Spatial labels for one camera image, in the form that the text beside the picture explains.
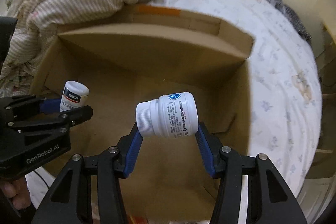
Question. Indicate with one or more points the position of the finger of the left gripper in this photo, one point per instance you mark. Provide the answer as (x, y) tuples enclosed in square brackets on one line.
[(74, 117), (50, 106)]

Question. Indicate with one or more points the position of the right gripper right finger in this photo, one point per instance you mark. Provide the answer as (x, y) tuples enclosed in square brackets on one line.
[(270, 200)]

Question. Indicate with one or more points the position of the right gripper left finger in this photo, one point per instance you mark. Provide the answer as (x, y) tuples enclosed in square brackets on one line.
[(68, 199)]

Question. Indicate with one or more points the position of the white pill bottle red label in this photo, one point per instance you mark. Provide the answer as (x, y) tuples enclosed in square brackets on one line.
[(74, 96)]

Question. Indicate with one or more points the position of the white pill bottle blue logo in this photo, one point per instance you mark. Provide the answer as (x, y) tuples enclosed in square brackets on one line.
[(170, 116)]

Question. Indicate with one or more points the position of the person's left hand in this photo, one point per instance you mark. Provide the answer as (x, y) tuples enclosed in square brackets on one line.
[(18, 192)]

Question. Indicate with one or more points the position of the brown cardboard box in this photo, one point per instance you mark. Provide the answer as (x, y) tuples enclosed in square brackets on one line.
[(138, 55)]

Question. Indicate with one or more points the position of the white floral bed sheet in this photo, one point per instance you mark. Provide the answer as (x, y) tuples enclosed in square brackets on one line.
[(285, 94)]

